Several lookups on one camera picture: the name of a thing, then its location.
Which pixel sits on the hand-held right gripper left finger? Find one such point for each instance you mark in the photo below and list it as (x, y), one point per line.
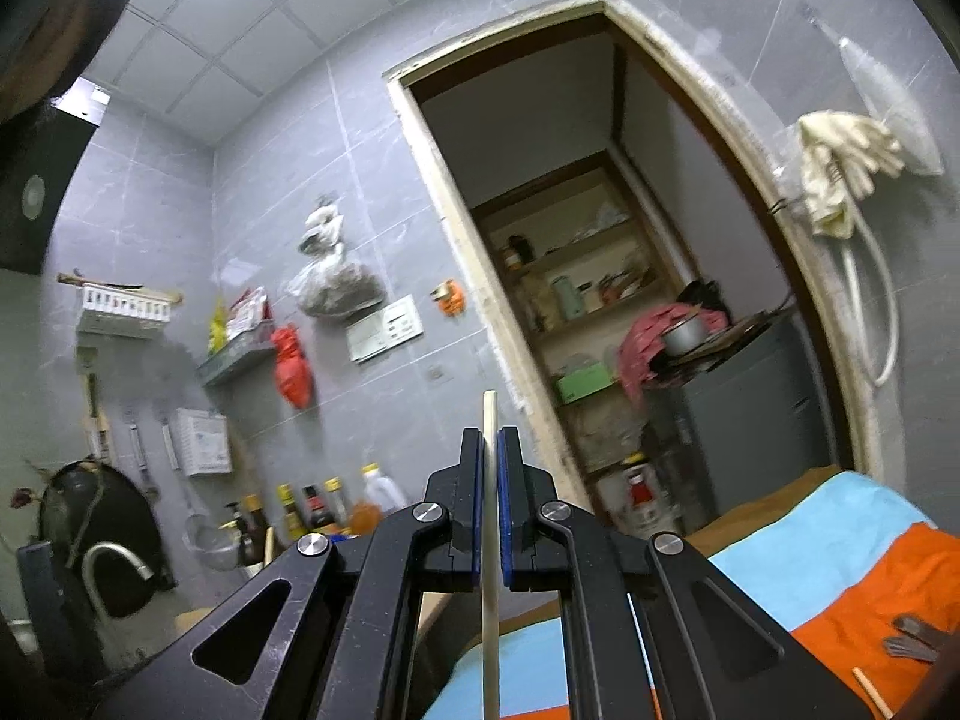
(469, 495)

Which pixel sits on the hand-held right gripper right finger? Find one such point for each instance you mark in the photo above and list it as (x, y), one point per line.
(504, 517)

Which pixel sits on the plastic oil jug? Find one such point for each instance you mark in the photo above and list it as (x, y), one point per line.
(381, 493)

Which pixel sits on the metal faucet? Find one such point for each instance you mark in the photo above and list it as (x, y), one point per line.
(112, 551)

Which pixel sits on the dried branch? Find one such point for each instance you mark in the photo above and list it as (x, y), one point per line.
(82, 517)

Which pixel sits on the orange seasoning packet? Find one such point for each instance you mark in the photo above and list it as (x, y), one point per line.
(364, 521)

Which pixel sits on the black wok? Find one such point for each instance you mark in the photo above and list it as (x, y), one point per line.
(120, 525)

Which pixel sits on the clear sauce bottle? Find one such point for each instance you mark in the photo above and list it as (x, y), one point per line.
(339, 496)

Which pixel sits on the red white bottle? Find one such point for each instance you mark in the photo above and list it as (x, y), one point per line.
(643, 491)

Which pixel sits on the dark red cap bottle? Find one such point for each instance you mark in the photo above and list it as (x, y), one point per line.
(321, 511)

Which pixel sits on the green box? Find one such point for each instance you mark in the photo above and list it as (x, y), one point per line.
(585, 384)

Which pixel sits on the hanging metal strainer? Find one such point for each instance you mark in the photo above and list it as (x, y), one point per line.
(210, 549)

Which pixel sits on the yellow cap sauce bottle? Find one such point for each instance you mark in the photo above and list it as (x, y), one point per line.
(289, 514)

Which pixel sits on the wooden shelf unit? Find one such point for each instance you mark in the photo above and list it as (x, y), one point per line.
(570, 337)

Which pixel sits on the hanging metal peeler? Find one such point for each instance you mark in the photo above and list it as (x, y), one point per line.
(136, 442)

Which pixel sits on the dark pump bottle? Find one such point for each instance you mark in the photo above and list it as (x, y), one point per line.
(232, 544)

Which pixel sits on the pink cloth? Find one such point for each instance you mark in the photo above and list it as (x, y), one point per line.
(637, 352)

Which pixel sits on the red plastic bag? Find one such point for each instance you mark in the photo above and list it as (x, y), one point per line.
(292, 371)

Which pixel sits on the dark yellow label bottle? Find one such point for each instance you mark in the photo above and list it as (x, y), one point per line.
(256, 532)

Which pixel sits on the green canister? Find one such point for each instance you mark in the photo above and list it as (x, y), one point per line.
(564, 296)

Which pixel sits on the cream knife holder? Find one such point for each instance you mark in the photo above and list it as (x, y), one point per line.
(91, 397)

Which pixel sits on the white jar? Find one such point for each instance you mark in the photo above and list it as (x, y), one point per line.
(589, 298)

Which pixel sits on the dark jar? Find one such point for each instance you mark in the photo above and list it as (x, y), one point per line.
(520, 251)

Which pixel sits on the clear plastic bag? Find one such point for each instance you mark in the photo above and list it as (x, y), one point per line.
(334, 285)

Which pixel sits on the metal pot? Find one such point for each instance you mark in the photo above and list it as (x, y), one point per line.
(684, 336)

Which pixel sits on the grey cabinet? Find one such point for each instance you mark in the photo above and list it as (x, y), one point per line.
(750, 435)

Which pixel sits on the red snack packet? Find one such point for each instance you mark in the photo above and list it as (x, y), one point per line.
(247, 311)

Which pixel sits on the black bag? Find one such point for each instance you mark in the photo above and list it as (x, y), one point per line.
(709, 300)

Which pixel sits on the wooden board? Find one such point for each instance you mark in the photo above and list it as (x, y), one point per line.
(742, 337)

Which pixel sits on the yellow snack packet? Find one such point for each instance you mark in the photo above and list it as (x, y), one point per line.
(217, 326)

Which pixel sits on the striped blue orange brown blanket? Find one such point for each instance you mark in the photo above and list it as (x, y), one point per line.
(810, 547)

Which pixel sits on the wooden stick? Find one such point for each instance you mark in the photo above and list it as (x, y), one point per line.
(150, 291)

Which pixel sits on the black range hood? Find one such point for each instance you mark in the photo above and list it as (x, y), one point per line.
(45, 165)

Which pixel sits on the cream rubber gloves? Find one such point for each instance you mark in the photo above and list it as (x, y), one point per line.
(832, 165)

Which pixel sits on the white mesh bag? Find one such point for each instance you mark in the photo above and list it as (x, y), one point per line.
(892, 105)

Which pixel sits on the person's head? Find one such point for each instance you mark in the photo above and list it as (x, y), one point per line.
(52, 15)

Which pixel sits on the white wall socket panel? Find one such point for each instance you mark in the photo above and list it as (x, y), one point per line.
(386, 330)

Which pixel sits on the orange wall hook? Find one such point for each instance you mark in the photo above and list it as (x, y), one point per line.
(448, 298)

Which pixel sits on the white wall box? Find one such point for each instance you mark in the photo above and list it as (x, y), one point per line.
(202, 442)

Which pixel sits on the cream door frame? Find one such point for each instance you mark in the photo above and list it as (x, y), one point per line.
(450, 240)

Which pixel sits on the metal wall shelf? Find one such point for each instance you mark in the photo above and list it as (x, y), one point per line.
(236, 364)

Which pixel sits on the white plastic wall basket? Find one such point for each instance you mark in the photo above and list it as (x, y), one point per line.
(120, 311)

